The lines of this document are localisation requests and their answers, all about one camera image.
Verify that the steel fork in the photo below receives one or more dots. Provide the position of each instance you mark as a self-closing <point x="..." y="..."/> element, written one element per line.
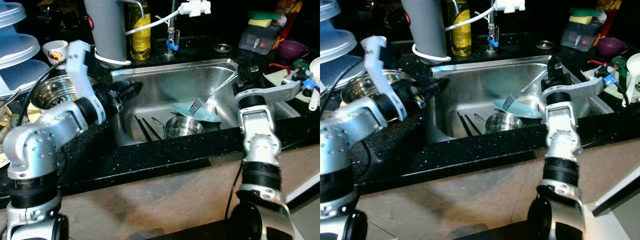
<point x="531" y="82"/>
<point x="220" y="86"/>

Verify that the light blue round plate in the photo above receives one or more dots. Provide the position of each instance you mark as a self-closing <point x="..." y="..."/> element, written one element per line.
<point x="525" y="110"/>
<point x="207" y="115"/>

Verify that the small round metal cap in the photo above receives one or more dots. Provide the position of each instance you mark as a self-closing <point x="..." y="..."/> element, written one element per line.
<point x="544" y="44"/>
<point x="223" y="48"/>

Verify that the small red plastic tool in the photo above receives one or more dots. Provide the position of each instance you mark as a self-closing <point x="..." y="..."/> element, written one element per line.
<point x="597" y="62"/>
<point x="280" y="65"/>

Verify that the stainless steel sink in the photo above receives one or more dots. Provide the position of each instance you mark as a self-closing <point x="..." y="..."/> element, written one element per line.
<point x="480" y="80"/>
<point x="165" y="85"/>

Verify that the black chopstick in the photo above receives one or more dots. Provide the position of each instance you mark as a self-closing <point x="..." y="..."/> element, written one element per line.
<point x="463" y="125"/>
<point x="152" y="127"/>
<point x="473" y="122"/>
<point x="142" y="128"/>

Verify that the small steel spoon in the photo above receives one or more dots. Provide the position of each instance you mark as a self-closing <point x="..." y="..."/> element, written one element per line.
<point x="480" y="118"/>
<point x="159" y="121"/>

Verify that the purple plastic cup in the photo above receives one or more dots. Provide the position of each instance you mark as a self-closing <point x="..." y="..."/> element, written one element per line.
<point x="292" y="50"/>
<point x="612" y="47"/>

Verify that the yellow oil bottle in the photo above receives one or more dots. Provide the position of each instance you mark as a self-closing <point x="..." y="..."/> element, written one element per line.
<point x="460" y="37"/>
<point x="140" y="40"/>

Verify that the small green object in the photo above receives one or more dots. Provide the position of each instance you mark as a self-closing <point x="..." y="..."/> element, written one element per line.
<point x="619" y="64"/>
<point x="301" y="65"/>

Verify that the green and yellow sponge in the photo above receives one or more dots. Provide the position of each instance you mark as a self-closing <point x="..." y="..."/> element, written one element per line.
<point x="267" y="19"/>
<point x="588" y="15"/>

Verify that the grey cylindrical appliance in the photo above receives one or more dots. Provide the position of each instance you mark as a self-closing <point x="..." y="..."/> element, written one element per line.
<point x="106" y="30"/>
<point x="424" y="27"/>

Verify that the steel faucet with blue clip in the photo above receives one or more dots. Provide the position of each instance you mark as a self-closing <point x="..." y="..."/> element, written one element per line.
<point x="172" y="45"/>
<point x="492" y="42"/>

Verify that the white rounded jug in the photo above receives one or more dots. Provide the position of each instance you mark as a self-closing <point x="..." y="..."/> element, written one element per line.
<point x="634" y="75"/>
<point x="315" y="70"/>

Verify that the small steel cup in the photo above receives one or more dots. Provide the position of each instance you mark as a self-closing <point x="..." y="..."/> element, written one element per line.
<point x="502" y="125"/>
<point x="182" y="129"/>

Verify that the red and yellow packet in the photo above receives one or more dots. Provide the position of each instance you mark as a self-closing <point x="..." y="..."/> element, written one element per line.
<point x="289" y="17"/>
<point x="609" y="15"/>

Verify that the small white printed cup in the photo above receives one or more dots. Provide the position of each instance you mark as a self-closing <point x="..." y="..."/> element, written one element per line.
<point x="55" y="50"/>

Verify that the white power plug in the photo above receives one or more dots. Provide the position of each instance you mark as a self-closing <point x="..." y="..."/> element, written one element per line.
<point x="195" y="7"/>
<point x="510" y="5"/>

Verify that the white tiered plastic rack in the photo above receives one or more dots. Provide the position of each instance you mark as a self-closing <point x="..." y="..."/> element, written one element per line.
<point x="17" y="50"/>
<point x="340" y="45"/>

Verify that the beige cabinet front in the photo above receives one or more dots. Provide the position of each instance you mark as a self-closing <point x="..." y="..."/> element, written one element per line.
<point x="450" y="190"/>
<point x="150" y="195"/>

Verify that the black floor mat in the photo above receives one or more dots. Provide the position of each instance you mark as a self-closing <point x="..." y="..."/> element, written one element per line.
<point x="190" y="232"/>
<point x="490" y="231"/>

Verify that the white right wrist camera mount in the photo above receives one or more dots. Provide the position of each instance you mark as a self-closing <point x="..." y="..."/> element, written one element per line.
<point x="580" y="88"/>
<point x="272" y="93"/>

